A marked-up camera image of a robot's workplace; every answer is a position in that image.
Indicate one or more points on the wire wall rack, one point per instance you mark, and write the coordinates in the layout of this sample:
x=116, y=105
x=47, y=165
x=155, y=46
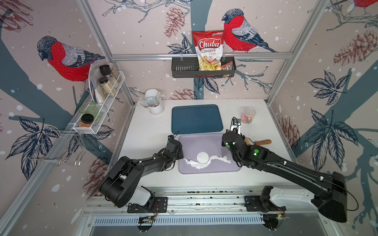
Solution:
x=68, y=149

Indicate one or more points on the black lid spice jar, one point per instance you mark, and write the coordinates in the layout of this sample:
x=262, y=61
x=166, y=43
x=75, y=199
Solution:
x=107, y=86
x=106, y=71

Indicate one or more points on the wooden rolling pin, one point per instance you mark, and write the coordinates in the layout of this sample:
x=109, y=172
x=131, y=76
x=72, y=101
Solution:
x=259, y=143

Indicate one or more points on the teal plastic tray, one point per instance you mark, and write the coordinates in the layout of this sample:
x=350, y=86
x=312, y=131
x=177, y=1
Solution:
x=196, y=119

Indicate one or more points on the black wire wall basket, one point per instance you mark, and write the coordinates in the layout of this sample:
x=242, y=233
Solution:
x=188, y=67

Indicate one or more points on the white utensil holder cup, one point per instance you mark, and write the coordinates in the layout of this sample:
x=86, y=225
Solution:
x=153, y=110

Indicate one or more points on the white dough lump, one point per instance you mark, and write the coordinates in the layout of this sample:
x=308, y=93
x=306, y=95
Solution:
x=198, y=165

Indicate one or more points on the teal paper carton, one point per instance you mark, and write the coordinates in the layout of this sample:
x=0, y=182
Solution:
x=153, y=101

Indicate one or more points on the red Chuba chips bag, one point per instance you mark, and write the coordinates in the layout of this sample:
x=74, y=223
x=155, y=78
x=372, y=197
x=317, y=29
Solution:
x=209, y=49

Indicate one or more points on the short brown powder jar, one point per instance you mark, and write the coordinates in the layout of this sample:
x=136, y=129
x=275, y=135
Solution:
x=86, y=120

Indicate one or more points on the clear cup with candies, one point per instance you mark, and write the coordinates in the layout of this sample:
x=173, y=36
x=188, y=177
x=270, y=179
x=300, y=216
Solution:
x=248, y=115

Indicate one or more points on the lilac silicone mat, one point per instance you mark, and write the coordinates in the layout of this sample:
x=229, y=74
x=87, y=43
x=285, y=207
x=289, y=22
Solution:
x=211, y=144

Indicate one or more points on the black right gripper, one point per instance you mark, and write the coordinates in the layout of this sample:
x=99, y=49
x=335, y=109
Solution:
x=225, y=133

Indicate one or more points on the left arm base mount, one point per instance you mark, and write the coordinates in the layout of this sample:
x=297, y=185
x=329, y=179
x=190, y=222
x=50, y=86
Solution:
x=145, y=201

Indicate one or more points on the round cut dough wrapper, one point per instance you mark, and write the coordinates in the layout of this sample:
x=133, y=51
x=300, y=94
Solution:
x=202, y=157

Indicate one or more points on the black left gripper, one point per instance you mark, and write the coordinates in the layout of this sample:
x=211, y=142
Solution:
x=181, y=155

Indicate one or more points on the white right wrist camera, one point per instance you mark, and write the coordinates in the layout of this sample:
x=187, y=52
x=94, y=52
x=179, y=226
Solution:
x=235, y=125

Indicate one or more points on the small dark snack packet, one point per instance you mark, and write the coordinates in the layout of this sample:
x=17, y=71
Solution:
x=227, y=67

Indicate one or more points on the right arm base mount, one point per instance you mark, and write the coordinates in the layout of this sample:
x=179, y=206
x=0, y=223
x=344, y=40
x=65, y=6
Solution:
x=278, y=204

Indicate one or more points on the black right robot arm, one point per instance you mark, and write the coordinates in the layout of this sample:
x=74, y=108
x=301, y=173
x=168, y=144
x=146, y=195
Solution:
x=330, y=190

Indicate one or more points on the clear acrylic wall shelf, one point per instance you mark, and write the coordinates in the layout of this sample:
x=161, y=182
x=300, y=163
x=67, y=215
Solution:
x=98, y=95

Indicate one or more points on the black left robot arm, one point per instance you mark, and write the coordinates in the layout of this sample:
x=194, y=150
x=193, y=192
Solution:
x=121, y=182

